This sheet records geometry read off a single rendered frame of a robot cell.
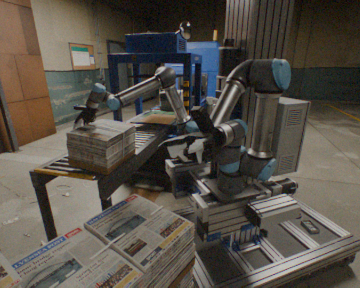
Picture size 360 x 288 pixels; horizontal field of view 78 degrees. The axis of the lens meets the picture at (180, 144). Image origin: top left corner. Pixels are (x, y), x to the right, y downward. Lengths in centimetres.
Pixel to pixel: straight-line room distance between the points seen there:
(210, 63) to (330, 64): 635
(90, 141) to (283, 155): 119
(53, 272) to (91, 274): 12
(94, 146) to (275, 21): 119
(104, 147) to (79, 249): 63
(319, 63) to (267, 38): 884
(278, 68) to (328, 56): 927
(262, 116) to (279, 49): 49
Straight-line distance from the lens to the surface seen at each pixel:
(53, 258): 94
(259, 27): 130
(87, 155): 147
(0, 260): 63
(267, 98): 99
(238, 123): 81
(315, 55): 1011
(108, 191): 143
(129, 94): 140
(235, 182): 118
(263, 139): 104
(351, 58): 1046
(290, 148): 156
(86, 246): 94
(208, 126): 68
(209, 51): 469
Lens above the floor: 145
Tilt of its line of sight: 20 degrees down
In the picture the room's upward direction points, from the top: straight up
